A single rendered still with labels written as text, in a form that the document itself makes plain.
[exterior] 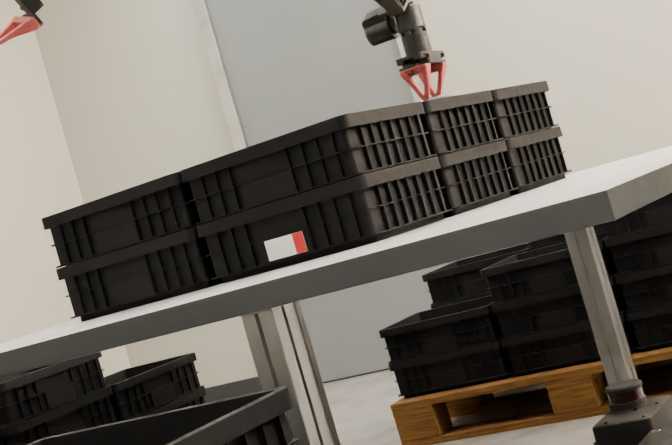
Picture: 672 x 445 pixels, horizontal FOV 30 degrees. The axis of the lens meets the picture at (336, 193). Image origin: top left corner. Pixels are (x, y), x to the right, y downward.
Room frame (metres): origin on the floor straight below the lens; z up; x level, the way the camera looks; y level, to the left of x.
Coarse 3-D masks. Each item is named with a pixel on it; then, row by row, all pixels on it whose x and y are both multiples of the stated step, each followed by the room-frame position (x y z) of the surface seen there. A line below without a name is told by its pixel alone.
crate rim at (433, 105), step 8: (456, 96) 2.53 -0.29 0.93; (464, 96) 2.56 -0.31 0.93; (472, 96) 2.59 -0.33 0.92; (480, 96) 2.62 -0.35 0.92; (488, 96) 2.65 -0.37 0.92; (424, 104) 2.43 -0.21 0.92; (432, 104) 2.44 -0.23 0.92; (440, 104) 2.47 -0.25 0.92; (448, 104) 2.49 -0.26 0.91; (456, 104) 2.52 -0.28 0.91; (464, 104) 2.55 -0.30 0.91; (472, 104) 2.58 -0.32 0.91
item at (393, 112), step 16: (368, 112) 2.25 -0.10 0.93; (384, 112) 2.29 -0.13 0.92; (400, 112) 2.34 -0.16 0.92; (416, 112) 2.38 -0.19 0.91; (304, 128) 2.22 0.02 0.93; (320, 128) 2.20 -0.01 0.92; (336, 128) 2.18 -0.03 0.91; (256, 144) 2.28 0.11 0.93; (272, 144) 2.26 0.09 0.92; (288, 144) 2.24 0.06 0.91; (224, 160) 2.33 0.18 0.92; (240, 160) 2.31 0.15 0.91; (192, 176) 2.38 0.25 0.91
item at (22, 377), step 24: (72, 360) 3.41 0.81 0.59; (96, 360) 3.50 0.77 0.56; (0, 384) 3.18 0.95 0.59; (24, 384) 3.24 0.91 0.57; (48, 384) 3.33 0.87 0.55; (72, 384) 3.39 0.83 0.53; (96, 384) 3.48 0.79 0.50; (0, 408) 3.19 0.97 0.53; (24, 408) 3.24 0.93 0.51; (48, 408) 3.30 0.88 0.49; (72, 408) 3.36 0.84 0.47; (96, 408) 3.46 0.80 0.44; (0, 432) 3.20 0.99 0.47; (24, 432) 3.22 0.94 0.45; (48, 432) 3.28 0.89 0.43
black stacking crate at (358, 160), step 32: (352, 128) 2.21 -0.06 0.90; (384, 128) 2.30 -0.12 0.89; (416, 128) 2.39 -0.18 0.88; (256, 160) 2.30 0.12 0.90; (288, 160) 2.26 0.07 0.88; (320, 160) 2.22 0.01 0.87; (352, 160) 2.19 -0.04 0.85; (384, 160) 2.27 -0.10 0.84; (416, 160) 2.37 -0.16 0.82; (192, 192) 2.40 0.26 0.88; (224, 192) 2.35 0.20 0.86; (256, 192) 2.31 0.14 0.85; (288, 192) 2.27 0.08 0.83
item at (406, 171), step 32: (320, 192) 2.22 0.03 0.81; (352, 192) 2.20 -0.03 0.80; (384, 192) 2.25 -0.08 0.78; (416, 192) 2.34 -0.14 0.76; (224, 224) 2.35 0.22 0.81; (256, 224) 2.33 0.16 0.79; (288, 224) 2.29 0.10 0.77; (320, 224) 2.25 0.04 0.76; (352, 224) 2.21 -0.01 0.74; (384, 224) 2.22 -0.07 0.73; (416, 224) 2.32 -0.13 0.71; (224, 256) 2.37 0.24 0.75; (256, 256) 2.34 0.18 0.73; (288, 256) 2.29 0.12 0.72; (320, 256) 2.27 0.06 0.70
